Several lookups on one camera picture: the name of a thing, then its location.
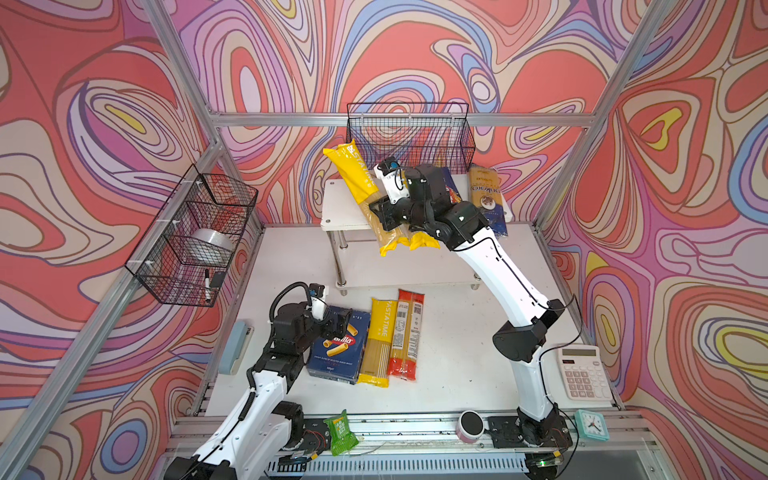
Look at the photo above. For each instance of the red spaghetti bag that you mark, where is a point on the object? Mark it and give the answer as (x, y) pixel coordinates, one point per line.
(407, 330)

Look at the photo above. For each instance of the back black wire basket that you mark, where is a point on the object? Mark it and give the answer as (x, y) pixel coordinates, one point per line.
(413, 133)

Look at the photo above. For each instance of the blue Barilla rigatoni box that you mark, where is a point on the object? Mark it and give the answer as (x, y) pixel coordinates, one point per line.
(340, 359)

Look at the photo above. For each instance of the blue Barilla spaghetti box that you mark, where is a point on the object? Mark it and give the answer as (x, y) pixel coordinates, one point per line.
(451, 187)

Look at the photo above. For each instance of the silver tape roll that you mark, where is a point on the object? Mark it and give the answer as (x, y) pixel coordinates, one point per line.
(210, 247)

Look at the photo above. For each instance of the black wire basket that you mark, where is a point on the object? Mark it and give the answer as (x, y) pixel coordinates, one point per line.
(200, 200)
(413, 133)

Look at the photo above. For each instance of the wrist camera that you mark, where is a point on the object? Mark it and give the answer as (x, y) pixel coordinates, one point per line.
(318, 296)
(391, 174)

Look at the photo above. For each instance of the clear blue spaghetti bag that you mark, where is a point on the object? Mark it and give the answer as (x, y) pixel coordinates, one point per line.
(486, 195)

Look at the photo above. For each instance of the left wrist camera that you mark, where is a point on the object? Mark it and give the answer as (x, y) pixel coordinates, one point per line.
(318, 296)

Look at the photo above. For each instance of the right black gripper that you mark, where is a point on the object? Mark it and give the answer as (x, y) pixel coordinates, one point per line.
(386, 212)

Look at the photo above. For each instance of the white pink calculator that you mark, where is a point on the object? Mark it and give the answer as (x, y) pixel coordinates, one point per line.
(583, 374)

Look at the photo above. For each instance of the green snack packet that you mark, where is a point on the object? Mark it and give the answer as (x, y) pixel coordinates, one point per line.
(343, 439)

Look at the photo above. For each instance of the yellow Pastatime spaghetti bag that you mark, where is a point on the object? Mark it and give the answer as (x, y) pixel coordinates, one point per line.
(375, 361)
(355, 174)

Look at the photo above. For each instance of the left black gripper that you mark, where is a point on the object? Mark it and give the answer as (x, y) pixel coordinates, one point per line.
(339, 325)

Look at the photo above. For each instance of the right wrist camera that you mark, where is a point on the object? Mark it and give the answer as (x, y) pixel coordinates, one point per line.
(391, 174)

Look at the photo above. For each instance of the light blue stapler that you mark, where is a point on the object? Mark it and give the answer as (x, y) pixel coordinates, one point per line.
(235, 348)

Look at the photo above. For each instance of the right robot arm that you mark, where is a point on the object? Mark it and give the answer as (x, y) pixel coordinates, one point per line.
(529, 313)

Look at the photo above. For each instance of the white two-tier shelf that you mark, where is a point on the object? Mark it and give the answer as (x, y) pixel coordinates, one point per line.
(358, 261)

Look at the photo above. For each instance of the small round speaker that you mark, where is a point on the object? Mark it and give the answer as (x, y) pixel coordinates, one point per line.
(469, 427)

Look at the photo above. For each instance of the teal alarm clock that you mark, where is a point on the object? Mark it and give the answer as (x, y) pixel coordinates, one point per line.
(592, 425)

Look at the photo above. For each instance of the left black wire basket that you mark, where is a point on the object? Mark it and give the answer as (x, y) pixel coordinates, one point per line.
(200, 200)

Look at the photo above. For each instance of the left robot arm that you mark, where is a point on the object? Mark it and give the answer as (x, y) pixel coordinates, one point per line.
(264, 422)

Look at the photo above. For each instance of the black marker pen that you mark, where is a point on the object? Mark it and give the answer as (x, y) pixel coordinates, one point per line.
(207, 286)

